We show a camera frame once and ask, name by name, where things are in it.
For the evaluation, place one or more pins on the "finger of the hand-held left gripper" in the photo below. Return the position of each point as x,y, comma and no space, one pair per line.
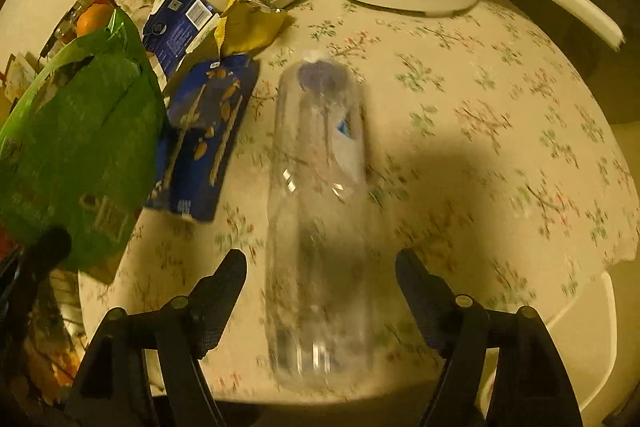
50,249

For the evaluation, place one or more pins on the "blue snack packet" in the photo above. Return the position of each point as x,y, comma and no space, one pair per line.
210,132

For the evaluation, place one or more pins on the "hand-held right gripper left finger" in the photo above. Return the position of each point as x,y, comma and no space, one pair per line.
220,302

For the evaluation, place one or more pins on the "yellow wrapper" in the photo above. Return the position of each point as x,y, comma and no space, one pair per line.
250,27

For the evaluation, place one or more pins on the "blue carton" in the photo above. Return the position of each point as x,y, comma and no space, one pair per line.
175,27

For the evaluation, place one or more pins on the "large orange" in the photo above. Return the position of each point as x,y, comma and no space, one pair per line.
92,19

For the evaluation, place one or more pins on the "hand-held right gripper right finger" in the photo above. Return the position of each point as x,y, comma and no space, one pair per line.
425,307

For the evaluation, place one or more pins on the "clear plastic bottle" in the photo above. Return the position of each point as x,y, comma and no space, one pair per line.
310,207

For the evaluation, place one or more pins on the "white trash bin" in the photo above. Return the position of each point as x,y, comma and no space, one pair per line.
590,337

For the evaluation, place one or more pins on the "green plastic bag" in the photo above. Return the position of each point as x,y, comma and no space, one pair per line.
75,132

